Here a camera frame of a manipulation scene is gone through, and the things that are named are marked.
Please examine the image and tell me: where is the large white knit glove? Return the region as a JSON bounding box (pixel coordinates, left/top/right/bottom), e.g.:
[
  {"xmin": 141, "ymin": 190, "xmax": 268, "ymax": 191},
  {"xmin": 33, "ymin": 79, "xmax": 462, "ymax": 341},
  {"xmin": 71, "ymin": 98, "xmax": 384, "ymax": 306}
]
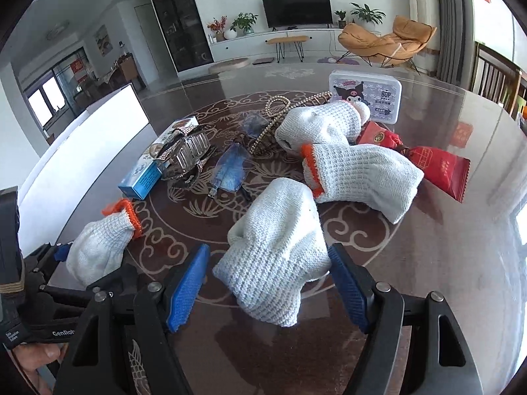
[{"xmin": 66, "ymin": 199, "xmax": 142, "ymax": 287}]

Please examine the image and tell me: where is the blue white medicine box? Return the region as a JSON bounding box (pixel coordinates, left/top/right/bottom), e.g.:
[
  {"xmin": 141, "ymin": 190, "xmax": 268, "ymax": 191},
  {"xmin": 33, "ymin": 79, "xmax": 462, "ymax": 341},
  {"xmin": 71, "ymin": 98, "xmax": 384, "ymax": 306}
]
[{"xmin": 118, "ymin": 116, "xmax": 198, "ymax": 200}]

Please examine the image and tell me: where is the beaded hair clip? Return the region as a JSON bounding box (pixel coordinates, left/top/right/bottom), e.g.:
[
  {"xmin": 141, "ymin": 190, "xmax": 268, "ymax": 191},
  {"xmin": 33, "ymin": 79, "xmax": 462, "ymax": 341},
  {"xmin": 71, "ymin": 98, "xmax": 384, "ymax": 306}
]
[{"xmin": 247, "ymin": 91, "xmax": 331, "ymax": 156}]

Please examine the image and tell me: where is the red snack packet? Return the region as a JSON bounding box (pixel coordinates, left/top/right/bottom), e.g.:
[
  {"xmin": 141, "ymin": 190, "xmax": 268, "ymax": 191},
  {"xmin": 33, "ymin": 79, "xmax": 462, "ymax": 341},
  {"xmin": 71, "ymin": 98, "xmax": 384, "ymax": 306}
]
[{"xmin": 357, "ymin": 121, "xmax": 471, "ymax": 203}]

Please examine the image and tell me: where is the clear plastic cartoon box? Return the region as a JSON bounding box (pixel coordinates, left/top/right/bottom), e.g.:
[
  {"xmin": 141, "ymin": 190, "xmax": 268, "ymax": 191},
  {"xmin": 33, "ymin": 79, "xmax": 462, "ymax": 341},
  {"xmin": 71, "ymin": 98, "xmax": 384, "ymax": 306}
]
[{"xmin": 329, "ymin": 69, "xmax": 403, "ymax": 125}]

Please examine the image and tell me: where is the person's left hand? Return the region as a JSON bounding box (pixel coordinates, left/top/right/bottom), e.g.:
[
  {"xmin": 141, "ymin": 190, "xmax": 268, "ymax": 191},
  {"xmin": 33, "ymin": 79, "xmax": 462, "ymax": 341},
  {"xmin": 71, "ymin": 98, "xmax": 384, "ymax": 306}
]
[{"xmin": 11, "ymin": 343, "xmax": 69, "ymax": 395}]

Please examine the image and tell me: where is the white storage box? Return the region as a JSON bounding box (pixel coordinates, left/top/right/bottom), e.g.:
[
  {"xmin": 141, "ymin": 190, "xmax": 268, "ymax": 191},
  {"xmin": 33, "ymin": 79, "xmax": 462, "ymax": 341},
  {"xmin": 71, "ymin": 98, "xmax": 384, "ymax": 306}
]
[{"xmin": 18, "ymin": 84, "xmax": 147, "ymax": 256}]

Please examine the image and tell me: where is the round floor cushion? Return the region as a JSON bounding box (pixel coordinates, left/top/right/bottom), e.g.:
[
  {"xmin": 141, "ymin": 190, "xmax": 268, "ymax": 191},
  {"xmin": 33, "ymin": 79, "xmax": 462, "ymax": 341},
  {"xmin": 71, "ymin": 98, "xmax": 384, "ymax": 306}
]
[{"xmin": 209, "ymin": 57, "xmax": 251, "ymax": 74}]

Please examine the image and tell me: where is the small wooden bench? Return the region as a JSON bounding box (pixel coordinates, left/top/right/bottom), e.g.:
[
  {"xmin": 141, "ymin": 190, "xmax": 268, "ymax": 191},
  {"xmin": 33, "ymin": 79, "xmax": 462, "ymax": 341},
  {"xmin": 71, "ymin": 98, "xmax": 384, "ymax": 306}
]
[{"xmin": 265, "ymin": 35, "xmax": 311, "ymax": 63}]

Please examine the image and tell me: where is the red flower vase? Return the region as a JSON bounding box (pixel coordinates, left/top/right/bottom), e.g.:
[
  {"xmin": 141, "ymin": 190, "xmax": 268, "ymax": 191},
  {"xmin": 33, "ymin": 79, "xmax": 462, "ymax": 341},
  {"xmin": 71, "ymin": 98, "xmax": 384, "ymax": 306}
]
[{"xmin": 207, "ymin": 16, "xmax": 237, "ymax": 42}]

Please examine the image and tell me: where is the green potted plant left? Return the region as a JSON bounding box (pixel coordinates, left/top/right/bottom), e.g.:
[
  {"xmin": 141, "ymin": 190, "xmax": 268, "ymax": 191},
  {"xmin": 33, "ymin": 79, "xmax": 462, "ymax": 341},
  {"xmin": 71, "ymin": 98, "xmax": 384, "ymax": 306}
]
[{"xmin": 231, "ymin": 13, "xmax": 258, "ymax": 35}]

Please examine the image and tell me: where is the green potted plant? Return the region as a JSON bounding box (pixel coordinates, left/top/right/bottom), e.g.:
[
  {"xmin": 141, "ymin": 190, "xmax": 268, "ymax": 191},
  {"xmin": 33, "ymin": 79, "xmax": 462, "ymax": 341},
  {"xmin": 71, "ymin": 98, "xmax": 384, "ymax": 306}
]
[
  {"xmin": 350, "ymin": 3, "xmax": 386, "ymax": 32},
  {"xmin": 231, "ymin": 13, "xmax": 258, "ymax": 35}
]

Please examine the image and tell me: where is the white tv cabinet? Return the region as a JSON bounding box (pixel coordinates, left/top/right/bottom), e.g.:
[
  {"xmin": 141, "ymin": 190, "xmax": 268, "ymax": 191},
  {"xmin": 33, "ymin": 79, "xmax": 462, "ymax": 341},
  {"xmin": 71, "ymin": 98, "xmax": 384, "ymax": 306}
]
[{"xmin": 210, "ymin": 29, "xmax": 347, "ymax": 63}]

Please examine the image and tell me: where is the dark display cabinet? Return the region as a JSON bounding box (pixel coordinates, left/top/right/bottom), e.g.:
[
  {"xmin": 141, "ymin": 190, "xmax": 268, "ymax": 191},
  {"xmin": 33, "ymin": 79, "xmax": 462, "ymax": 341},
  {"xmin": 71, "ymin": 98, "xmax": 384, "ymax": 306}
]
[{"xmin": 151, "ymin": 0, "xmax": 212, "ymax": 72}]

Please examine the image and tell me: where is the black television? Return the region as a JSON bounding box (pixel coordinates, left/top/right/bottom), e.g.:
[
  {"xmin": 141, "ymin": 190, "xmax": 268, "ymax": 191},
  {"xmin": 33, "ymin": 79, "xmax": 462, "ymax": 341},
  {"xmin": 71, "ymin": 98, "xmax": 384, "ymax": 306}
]
[{"xmin": 262, "ymin": 0, "xmax": 332, "ymax": 29}]

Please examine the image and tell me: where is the small potted plant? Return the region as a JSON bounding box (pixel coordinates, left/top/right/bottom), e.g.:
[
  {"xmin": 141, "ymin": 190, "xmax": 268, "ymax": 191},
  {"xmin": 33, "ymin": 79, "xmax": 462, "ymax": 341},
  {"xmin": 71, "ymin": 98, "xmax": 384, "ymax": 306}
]
[{"xmin": 334, "ymin": 10, "xmax": 347, "ymax": 29}]

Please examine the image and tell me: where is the wooden dining chair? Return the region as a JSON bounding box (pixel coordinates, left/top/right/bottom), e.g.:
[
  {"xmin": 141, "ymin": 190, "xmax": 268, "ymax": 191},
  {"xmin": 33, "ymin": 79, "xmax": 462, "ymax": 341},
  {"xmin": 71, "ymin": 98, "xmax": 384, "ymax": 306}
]
[{"xmin": 469, "ymin": 42, "xmax": 526, "ymax": 121}]

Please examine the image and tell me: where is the green potted plant right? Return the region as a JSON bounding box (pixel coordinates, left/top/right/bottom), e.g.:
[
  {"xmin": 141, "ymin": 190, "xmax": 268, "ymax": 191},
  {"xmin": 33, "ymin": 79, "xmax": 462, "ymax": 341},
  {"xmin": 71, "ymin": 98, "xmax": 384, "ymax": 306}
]
[{"xmin": 350, "ymin": 3, "xmax": 386, "ymax": 32}]

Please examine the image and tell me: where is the orange lounge chair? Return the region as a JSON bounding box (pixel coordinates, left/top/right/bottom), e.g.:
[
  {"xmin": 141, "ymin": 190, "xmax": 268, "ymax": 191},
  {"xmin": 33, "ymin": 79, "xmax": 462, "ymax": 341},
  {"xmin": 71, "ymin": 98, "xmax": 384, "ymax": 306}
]
[{"xmin": 338, "ymin": 15, "xmax": 439, "ymax": 76}]

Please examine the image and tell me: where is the grey curtain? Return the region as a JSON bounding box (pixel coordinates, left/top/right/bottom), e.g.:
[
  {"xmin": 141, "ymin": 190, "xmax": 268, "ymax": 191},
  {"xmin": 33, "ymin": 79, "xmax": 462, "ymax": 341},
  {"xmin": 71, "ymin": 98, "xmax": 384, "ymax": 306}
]
[{"xmin": 437, "ymin": 0, "xmax": 475, "ymax": 89}]

